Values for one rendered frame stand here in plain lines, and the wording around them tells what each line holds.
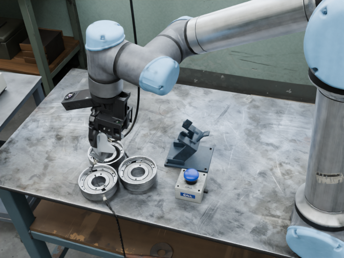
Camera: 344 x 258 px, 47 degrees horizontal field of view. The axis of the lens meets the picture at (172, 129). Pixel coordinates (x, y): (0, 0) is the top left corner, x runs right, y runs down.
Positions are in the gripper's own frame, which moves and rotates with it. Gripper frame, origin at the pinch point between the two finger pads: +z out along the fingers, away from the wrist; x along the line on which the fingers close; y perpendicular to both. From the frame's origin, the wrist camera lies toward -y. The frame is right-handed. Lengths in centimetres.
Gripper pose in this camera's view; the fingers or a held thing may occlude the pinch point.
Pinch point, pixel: (100, 146)
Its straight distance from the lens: 103.3
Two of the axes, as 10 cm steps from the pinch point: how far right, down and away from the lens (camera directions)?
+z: -1.0, 7.0, 7.0
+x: 3.1, -6.5, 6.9
